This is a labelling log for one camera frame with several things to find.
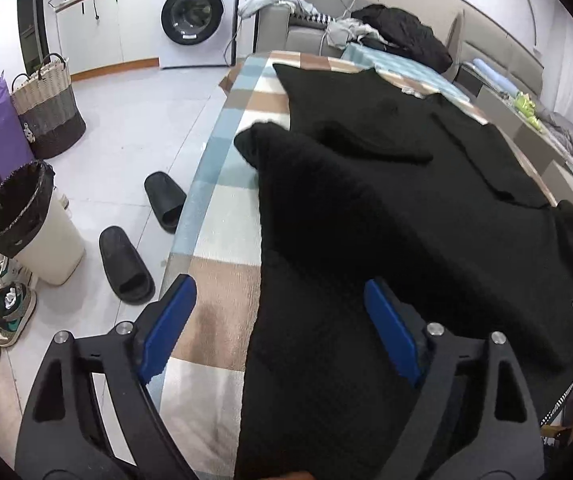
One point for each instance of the black jacket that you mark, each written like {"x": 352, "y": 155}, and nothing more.
{"x": 406, "y": 35}

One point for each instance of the light blue throw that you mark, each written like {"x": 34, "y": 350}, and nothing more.
{"x": 271, "y": 0}

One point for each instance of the yellow green item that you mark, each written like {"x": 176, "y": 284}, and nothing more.
{"x": 526, "y": 105}

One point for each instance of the grey sofa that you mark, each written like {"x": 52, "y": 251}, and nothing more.
{"x": 301, "y": 37}

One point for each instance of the black white striped cloth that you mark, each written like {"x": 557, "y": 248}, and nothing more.
{"x": 316, "y": 17}

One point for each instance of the light blue pillow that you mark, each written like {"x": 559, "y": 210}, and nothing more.
{"x": 491, "y": 75}

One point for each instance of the cream trash bin black liner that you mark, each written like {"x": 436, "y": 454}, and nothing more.
{"x": 51, "y": 245}

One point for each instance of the white cabinet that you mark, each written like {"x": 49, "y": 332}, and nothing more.
{"x": 96, "y": 35}

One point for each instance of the grey bedding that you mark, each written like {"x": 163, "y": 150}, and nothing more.
{"x": 561, "y": 135}

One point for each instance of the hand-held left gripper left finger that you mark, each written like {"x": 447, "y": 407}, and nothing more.
{"x": 166, "y": 330}

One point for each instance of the grey garment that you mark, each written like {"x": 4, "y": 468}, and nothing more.
{"x": 346, "y": 30}

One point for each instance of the black knit sweater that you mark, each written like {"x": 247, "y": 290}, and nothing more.
{"x": 366, "y": 210}

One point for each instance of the white washing machine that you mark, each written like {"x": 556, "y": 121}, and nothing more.
{"x": 196, "y": 45}

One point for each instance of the plaid blanket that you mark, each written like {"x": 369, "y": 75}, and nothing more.
{"x": 226, "y": 160}

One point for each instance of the black slipper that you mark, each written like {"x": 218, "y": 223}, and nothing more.
{"x": 164, "y": 200}
{"x": 124, "y": 265}

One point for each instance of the woven laundry basket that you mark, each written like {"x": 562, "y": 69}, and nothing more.
{"x": 49, "y": 110}

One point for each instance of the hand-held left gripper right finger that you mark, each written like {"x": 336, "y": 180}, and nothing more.
{"x": 391, "y": 330}

